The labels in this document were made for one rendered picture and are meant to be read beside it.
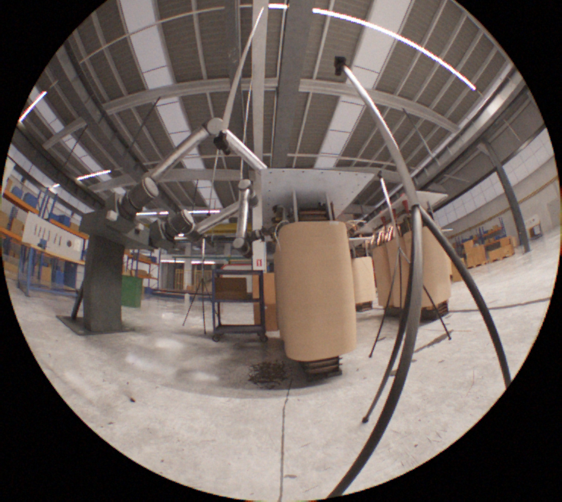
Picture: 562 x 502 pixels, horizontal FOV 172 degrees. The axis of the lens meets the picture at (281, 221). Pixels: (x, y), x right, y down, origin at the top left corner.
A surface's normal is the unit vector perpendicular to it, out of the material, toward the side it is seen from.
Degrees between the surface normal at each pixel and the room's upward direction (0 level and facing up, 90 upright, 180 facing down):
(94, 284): 90
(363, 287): 90
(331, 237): 90
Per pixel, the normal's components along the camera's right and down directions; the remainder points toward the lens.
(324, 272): 0.08, -0.36
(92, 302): 1.00, -0.07
